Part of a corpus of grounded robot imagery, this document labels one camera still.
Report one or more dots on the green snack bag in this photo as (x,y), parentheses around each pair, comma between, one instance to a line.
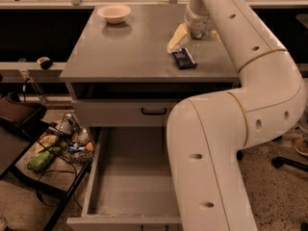
(43,159)

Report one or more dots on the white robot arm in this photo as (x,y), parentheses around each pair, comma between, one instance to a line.
(205,132)

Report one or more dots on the yellow chip bag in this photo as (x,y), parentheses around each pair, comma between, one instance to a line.
(45,142)

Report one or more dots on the black side cart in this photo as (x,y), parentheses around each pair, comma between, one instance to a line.
(21,127)

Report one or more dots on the black drawer handle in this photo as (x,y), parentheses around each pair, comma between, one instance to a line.
(153,112)

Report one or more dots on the dark blue snack bar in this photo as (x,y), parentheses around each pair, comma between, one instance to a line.
(184,59)

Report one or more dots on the black tape measure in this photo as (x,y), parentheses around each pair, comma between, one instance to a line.
(44,62)

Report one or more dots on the grey drawer cabinet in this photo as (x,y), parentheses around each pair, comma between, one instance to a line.
(130,61)

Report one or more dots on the green soda can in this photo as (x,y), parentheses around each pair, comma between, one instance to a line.
(197,35)

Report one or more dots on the person's shoe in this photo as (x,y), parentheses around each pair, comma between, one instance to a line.
(301,147)

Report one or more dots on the white paper bowl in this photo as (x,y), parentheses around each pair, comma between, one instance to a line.
(114,14)

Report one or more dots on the open grey bottom drawer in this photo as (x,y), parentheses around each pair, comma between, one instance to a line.
(130,186)

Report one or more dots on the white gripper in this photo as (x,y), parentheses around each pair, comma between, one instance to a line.
(197,23)

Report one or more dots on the black chair base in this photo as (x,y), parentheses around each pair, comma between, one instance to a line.
(278,162)

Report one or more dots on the closed grey middle drawer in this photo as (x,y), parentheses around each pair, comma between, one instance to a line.
(120,113)

